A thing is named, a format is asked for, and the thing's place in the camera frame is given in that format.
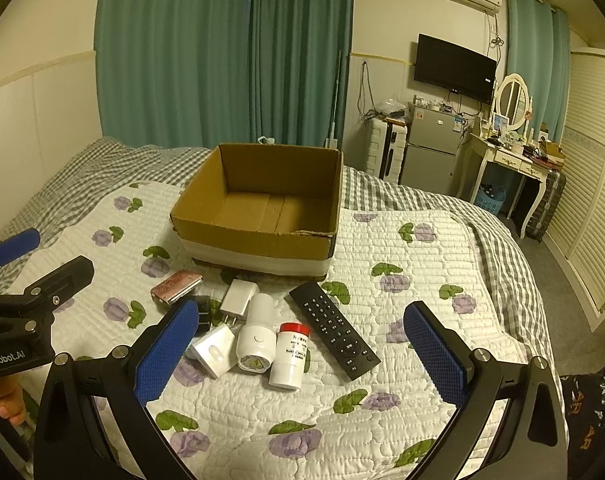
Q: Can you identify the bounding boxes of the black wall television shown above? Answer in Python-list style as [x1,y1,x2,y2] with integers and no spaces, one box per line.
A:
[414,34,498,104]

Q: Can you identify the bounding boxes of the white square plug adapter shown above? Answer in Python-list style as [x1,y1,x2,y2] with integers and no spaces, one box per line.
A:
[185,323,237,378]

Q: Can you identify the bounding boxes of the small black adapter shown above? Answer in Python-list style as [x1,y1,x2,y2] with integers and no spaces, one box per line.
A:
[193,296,224,337]

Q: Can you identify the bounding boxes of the white bottle red cap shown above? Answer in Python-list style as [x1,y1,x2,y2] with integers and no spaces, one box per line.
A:
[269,322,310,390]

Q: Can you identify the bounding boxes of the teal curtain by wardrobe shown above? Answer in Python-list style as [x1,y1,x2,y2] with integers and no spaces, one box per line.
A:
[507,0,571,142]

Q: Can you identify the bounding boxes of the teal window curtain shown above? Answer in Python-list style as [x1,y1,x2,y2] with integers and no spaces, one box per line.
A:
[94,0,353,148]

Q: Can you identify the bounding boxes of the white USB charger plug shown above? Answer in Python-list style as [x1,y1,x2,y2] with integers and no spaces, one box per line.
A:
[220,278,259,320]

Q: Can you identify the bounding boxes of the oval vanity mirror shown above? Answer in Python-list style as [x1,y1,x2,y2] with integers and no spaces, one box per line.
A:
[491,73,533,131]

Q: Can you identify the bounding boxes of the white cylindrical night light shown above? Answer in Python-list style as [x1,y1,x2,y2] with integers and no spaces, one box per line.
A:
[236,292,276,374]

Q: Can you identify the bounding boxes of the white mop pole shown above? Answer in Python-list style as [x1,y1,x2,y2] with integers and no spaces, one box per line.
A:
[324,50,343,148]

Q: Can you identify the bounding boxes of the silver mini fridge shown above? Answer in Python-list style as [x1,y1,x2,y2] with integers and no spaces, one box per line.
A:
[400,105,465,194]

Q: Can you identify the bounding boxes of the white floral quilt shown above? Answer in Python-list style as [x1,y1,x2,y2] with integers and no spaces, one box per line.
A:
[7,182,549,479]

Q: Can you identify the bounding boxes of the clear water jug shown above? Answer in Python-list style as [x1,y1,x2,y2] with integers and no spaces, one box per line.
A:
[257,136,275,145]

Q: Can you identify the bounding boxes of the brown cardboard box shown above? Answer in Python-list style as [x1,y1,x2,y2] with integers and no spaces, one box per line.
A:
[170,143,344,278]

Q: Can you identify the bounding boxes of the blue plastic basket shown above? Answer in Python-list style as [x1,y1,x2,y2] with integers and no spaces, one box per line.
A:
[474,184,507,216]

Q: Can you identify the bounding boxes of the white dressing table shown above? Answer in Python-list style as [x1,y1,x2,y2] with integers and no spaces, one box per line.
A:
[455,133,551,238]

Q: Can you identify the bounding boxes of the white suitcase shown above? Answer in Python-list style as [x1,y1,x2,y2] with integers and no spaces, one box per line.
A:
[365,118,408,183]

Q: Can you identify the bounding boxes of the patterned dark trouser leg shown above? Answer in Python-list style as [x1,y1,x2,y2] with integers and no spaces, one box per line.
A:
[561,367,605,479]

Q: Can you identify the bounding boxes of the person's left hand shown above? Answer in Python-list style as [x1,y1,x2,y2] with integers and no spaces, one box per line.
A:
[0,374,26,426]

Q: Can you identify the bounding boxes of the white louvered wardrobe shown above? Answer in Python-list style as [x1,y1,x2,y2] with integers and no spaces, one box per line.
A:
[543,48,605,333]

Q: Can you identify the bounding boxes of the pink glitter card case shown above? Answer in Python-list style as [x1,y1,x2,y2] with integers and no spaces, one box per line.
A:
[150,270,203,306]

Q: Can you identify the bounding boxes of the black TV remote control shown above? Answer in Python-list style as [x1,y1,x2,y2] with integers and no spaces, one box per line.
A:
[289,282,381,380]

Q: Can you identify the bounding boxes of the checked dark suitcase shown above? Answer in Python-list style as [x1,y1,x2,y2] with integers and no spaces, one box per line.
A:
[526,170,566,242]

